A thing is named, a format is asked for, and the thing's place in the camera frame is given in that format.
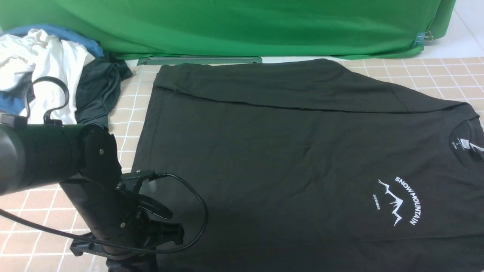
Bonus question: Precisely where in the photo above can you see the gray metal bar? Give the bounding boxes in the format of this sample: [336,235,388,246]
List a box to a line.
[137,56,263,66]

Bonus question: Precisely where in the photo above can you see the green backdrop cloth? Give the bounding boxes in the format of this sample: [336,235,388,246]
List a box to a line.
[1,0,455,60]

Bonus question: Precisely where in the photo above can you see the beige checkered table mat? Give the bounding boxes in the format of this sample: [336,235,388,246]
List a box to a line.
[1,59,483,272]

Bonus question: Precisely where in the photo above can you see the blue binder clip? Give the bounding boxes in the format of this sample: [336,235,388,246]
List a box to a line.
[414,31,434,46]

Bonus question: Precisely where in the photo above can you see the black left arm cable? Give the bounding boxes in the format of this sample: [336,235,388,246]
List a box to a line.
[0,76,209,254]

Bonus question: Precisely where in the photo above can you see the dark gray crumpled garment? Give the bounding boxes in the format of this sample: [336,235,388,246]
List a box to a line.
[75,52,133,130]

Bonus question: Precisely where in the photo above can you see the blue crumpled garment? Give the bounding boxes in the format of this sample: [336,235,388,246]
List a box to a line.
[1,25,104,115]

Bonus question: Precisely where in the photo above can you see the white crumpled garment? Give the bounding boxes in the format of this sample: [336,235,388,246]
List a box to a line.
[0,29,95,124]

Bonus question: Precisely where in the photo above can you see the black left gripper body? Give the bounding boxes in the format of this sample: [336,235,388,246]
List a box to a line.
[69,170,185,272]

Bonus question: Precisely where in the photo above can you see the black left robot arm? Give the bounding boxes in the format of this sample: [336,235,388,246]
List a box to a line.
[1,114,185,272]

